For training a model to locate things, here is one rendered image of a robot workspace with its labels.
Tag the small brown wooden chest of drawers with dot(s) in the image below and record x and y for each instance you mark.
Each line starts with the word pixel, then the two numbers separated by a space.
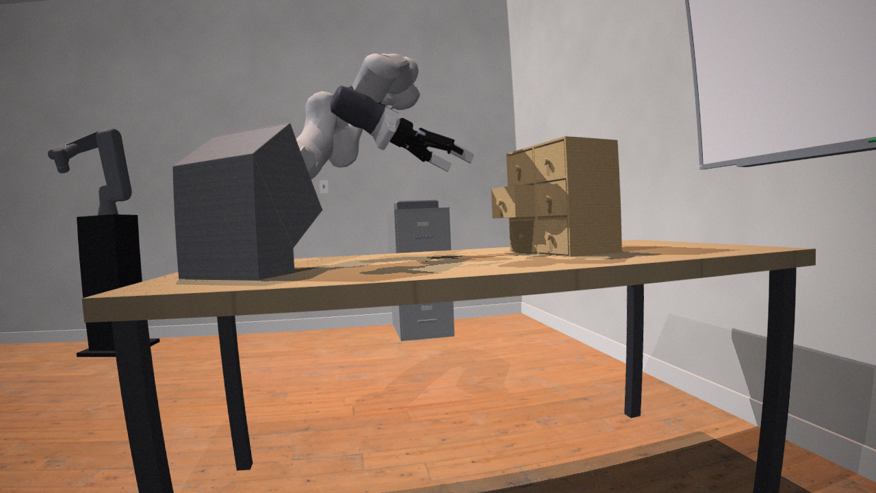
pixel 593 195

